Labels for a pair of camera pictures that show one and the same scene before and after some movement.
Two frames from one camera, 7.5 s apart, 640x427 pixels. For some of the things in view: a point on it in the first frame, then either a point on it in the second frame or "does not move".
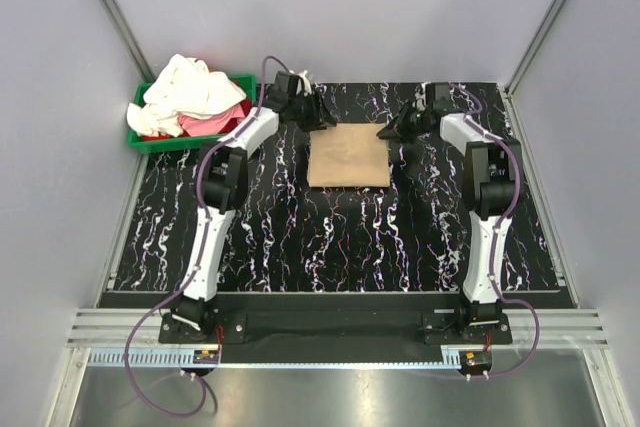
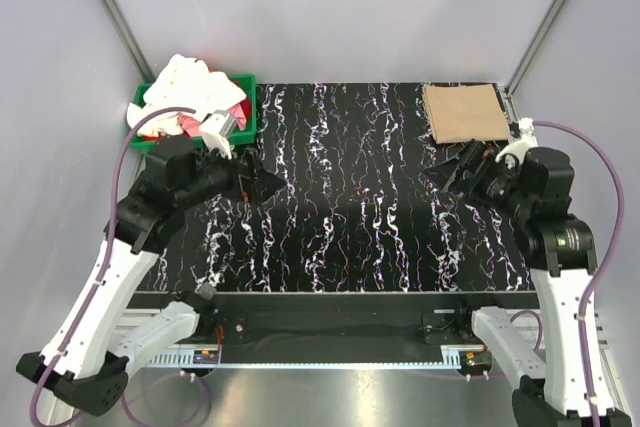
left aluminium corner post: x=114 y=14 does not move
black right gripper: x=396 y=130 -> x=477 y=157
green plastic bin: x=153 y=143 does not move
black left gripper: x=318 y=118 -> x=253 y=182
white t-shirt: x=184 y=87 does not move
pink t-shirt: x=201 y=126 does not move
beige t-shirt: x=351 y=155 -> x=461 y=112
